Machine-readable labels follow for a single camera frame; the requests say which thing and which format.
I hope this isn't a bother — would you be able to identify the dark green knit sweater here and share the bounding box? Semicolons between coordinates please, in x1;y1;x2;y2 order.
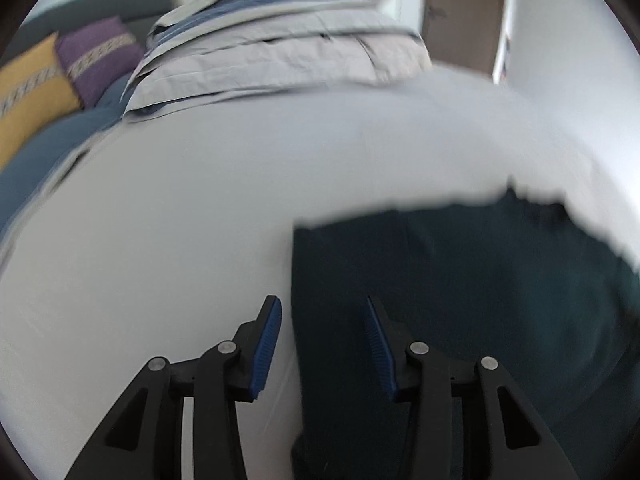
292;192;639;479

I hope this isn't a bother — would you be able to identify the white bed sheet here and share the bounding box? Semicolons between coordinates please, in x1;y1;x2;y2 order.
1;66;639;479

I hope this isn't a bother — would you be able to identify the blue blanket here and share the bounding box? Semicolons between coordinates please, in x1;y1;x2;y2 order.
0;73;131;235

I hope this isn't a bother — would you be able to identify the yellow patterned cushion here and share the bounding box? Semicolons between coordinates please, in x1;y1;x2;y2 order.
0;32;81;168

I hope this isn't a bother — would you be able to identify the purple patterned cushion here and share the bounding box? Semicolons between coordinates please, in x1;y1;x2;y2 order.
55;16;144;108

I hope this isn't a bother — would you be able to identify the grey folded duvet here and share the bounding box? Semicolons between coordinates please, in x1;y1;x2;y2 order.
125;8;432;120

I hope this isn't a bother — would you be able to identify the brown wooden door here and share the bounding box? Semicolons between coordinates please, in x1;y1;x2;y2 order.
422;0;504;76

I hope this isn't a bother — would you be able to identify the dark grey headboard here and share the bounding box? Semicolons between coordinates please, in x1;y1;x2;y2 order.
1;0;180;65

